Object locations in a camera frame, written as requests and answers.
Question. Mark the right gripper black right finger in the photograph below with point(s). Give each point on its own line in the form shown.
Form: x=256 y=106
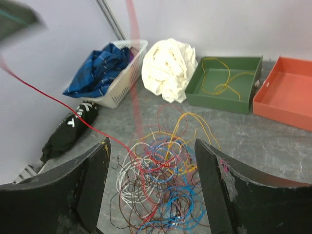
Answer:
x=240 y=199

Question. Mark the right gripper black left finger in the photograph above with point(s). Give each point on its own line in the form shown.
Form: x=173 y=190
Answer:
x=64 y=200

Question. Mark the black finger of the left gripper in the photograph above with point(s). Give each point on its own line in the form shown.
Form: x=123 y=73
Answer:
x=16 y=17

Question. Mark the black printed t-shirt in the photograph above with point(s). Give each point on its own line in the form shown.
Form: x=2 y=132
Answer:
x=69 y=131

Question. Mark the blue plaid cloth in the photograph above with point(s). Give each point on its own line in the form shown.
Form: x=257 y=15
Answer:
x=99 y=70

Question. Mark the white basket with clothes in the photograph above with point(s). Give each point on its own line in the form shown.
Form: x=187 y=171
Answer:
x=128 y=76

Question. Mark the orange tray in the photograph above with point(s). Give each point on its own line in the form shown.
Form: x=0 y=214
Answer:
x=286 y=94

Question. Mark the green tray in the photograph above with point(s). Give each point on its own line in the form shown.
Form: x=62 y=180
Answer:
x=225 y=83

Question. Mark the white crumpled cloth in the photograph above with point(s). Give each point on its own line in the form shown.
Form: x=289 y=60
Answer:
x=168 y=68

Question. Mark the left aluminium frame post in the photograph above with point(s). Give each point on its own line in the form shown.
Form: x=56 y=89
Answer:
x=112 y=21

